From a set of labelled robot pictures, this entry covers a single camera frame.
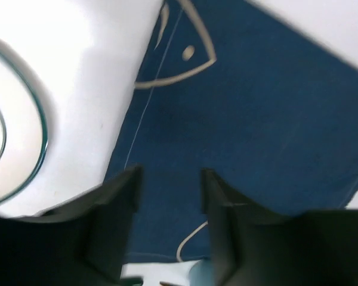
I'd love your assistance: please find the gold fork green handle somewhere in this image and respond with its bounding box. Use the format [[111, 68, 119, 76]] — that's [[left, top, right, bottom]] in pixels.
[[120, 276, 144, 286]]

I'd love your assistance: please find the blue fish placemat cloth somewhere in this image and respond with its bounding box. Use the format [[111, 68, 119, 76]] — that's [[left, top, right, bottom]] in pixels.
[[106, 1, 358, 263]]

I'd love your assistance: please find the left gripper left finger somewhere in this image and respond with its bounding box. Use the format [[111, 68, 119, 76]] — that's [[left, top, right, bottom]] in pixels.
[[0, 166, 143, 285]]

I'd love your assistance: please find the gold knife green handle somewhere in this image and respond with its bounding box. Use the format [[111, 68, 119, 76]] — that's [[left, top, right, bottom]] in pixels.
[[159, 279, 190, 286]]

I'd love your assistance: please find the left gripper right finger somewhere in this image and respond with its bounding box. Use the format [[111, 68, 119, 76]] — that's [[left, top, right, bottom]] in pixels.
[[201, 169, 358, 285]]

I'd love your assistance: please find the white plate with rings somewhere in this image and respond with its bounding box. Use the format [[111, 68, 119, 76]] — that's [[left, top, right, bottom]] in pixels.
[[0, 39, 48, 203]]

